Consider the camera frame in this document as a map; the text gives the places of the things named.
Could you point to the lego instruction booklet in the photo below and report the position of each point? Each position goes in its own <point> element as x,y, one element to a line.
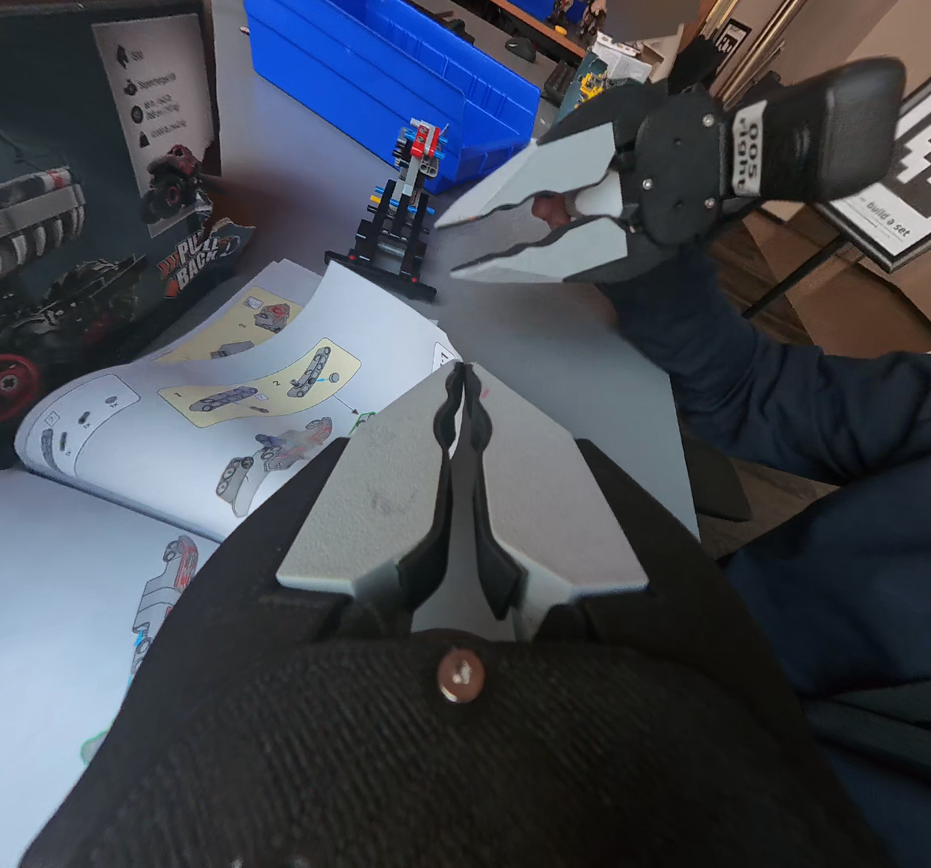
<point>240,344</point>

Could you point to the wooden table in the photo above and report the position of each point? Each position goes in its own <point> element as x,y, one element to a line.
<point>538,28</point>

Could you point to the person's right forearm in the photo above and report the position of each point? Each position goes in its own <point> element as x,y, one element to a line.
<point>764,388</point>

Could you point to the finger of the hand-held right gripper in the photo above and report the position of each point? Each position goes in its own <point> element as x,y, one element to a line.
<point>553,166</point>
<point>560,254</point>

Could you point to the black lego chassis assembly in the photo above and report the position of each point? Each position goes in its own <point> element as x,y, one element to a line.
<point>396,228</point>

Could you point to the box with yellow vehicle picture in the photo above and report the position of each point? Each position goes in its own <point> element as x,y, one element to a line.
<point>593,79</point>

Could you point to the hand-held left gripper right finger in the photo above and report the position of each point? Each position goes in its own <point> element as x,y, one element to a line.
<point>560,512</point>

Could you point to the black computer mouse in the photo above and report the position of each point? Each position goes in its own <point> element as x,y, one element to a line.
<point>521,50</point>

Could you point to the framed black and white sign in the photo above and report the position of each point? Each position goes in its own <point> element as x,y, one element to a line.
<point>894,214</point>

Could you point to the small square code sign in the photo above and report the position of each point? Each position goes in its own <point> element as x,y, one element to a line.
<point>733,38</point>

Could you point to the person's dark blue clothing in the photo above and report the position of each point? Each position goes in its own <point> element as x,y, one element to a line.
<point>858,592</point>

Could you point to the large blue plastic bin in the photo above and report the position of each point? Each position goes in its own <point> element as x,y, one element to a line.
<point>364,61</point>

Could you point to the lego set cardboard box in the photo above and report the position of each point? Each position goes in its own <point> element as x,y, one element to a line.
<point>58,105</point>

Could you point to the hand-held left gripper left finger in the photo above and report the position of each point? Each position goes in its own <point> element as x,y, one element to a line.
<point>364,512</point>

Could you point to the person's right hand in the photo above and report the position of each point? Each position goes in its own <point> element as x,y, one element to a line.
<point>549,211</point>

